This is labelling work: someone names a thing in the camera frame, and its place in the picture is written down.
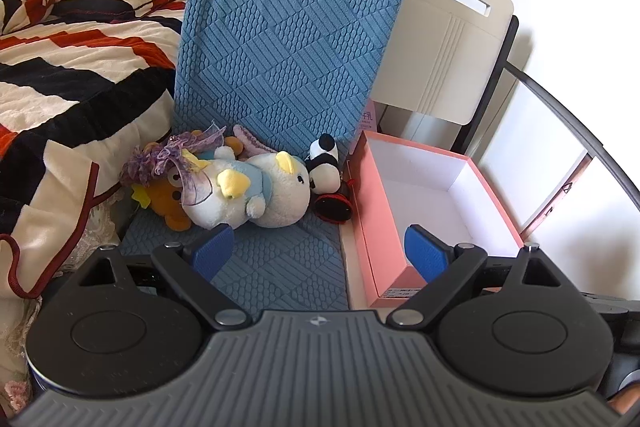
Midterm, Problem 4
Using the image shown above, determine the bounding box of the brown bear plush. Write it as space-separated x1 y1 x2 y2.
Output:
130 144 235 232

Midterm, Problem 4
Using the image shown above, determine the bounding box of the white blue duck plush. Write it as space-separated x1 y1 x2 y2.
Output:
178 146 310 230

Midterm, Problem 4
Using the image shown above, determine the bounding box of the purple organza ribbon bow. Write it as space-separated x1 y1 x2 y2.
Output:
119 124 226 206

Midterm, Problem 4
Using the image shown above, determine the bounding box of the red black monster toy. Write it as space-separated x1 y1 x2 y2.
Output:
310 180 354 225

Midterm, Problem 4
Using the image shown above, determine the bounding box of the panda plush toy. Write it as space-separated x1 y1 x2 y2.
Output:
305 133 342 195

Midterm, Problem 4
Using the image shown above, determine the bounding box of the pink cardboard box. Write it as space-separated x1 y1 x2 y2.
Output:
345 131 523 309

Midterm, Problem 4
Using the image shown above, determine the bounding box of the pink striped fabric piece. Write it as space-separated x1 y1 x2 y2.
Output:
232 124 276 158

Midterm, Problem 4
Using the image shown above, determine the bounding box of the black curved tube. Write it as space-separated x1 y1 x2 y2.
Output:
503 61 640 209

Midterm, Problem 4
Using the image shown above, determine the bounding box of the striped plush blanket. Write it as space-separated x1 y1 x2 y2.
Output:
1 0 186 299

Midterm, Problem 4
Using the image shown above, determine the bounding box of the blue textured chair cover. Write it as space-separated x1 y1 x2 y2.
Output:
118 0 416 320

